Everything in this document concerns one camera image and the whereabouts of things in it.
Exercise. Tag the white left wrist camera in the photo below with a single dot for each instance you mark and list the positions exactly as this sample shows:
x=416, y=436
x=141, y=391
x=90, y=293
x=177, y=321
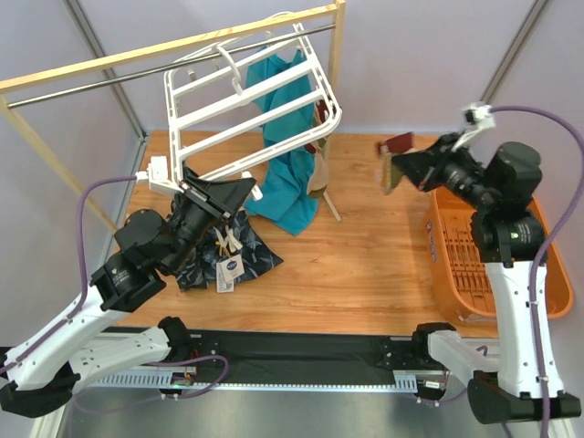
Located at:
x=157, y=177

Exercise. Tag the orange plastic laundry basket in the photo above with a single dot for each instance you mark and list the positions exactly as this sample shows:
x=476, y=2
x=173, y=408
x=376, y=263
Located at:
x=460, y=284

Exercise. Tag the white paper garment tag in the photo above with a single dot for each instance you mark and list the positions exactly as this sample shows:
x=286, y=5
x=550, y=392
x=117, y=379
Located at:
x=227, y=271

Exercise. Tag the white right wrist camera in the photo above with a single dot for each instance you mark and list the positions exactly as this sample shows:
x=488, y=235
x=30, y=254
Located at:
x=478, y=117

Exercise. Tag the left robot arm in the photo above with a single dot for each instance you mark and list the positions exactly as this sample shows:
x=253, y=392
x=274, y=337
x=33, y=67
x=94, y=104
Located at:
x=44, y=372

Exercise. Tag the striped sock maroon toe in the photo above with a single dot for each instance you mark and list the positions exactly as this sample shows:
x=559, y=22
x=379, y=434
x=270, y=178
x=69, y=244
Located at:
x=319, y=178

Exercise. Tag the wooden clothes rack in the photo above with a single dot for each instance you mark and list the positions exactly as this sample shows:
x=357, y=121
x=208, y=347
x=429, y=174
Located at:
x=106, y=64

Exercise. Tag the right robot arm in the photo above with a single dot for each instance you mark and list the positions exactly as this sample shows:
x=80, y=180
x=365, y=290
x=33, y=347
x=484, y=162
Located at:
x=524, y=385

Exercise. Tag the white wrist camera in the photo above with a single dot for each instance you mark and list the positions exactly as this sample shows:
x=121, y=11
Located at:
x=478, y=117
x=157, y=177

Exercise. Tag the striped sock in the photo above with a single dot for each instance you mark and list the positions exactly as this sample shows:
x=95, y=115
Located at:
x=390, y=175

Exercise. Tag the white clip drying hanger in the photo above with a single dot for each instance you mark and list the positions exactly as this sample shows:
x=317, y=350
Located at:
x=238, y=60

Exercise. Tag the teal shorts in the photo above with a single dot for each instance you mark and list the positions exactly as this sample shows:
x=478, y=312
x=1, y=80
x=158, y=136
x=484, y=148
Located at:
x=285, y=201

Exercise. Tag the dark shark print shorts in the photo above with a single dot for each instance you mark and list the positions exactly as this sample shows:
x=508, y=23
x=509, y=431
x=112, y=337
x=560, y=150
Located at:
x=231, y=254

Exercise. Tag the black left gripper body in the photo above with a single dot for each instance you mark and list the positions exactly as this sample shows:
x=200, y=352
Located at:
x=206, y=201

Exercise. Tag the black base cloth strip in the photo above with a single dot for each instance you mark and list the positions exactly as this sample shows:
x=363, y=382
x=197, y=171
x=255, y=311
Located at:
x=311, y=359

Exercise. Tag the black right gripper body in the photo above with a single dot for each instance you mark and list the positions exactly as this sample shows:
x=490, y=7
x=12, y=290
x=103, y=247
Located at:
x=434, y=165

